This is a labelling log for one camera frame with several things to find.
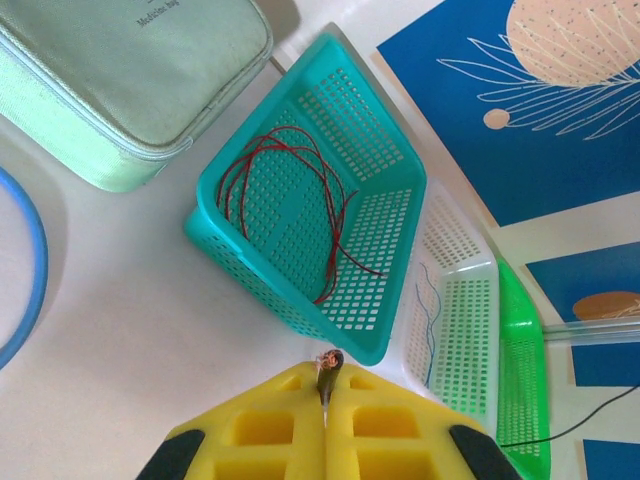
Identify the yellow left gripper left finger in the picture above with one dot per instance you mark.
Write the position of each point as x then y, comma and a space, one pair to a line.
260, 440

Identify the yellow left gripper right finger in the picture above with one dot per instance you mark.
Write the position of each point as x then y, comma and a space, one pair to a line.
400, 440

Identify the green plastic basket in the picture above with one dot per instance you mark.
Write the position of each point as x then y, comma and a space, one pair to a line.
515, 325

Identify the white plastic basket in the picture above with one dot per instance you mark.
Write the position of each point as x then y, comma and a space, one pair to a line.
450, 272

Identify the blue panel orange circle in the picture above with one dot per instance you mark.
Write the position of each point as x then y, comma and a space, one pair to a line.
555, 285

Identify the teal plastic basket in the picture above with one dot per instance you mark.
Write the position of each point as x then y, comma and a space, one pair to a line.
215, 170

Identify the blue stethoscope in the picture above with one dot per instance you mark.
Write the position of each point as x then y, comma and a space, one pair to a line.
41, 260

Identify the blue floral poster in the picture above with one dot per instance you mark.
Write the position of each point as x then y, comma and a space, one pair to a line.
450, 125

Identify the plain blue wall panel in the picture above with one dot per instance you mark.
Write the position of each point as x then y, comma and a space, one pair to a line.
615, 465

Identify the aluminium frame post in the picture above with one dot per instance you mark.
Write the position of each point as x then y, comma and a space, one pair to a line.
600, 332

